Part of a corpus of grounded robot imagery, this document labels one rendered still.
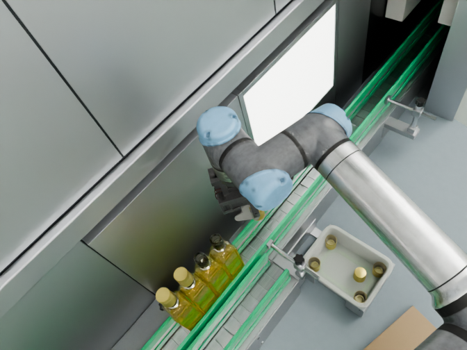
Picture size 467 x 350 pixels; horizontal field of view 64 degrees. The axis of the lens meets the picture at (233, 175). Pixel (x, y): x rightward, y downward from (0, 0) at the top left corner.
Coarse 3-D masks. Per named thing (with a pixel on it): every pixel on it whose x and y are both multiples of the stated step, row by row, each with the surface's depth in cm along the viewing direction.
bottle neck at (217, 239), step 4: (212, 236) 91; (216, 236) 91; (220, 236) 90; (212, 240) 91; (216, 240) 93; (220, 240) 90; (212, 244) 90; (216, 244) 89; (220, 244) 90; (224, 244) 93; (216, 248) 91; (220, 248) 92; (224, 248) 93
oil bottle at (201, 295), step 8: (192, 272) 93; (200, 280) 91; (184, 288) 90; (192, 288) 90; (200, 288) 91; (208, 288) 94; (192, 296) 90; (200, 296) 92; (208, 296) 96; (216, 296) 100; (200, 304) 95; (208, 304) 99
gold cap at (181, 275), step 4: (180, 268) 86; (184, 268) 85; (176, 272) 85; (180, 272) 85; (184, 272) 85; (188, 272) 86; (176, 276) 85; (180, 276) 85; (184, 276) 84; (188, 276) 85; (192, 276) 88; (176, 280) 84; (180, 280) 84; (184, 280) 84; (188, 280) 86; (192, 280) 88; (180, 284) 87; (184, 284) 86; (188, 284) 87
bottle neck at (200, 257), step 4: (200, 252) 89; (196, 256) 89; (200, 256) 90; (204, 256) 88; (196, 260) 88; (200, 260) 92; (204, 260) 88; (208, 260) 91; (200, 264) 88; (204, 264) 89; (208, 264) 91; (200, 268) 92; (204, 268) 91
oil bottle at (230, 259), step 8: (224, 240) 95; (232, 248) 94; (216, 256) 94; (224, 256) 93; (232, 256) 96; (224, 264) 95; (232, 264) 98; (240, 264) 103; (232, 272) 101; (232, 280) 105
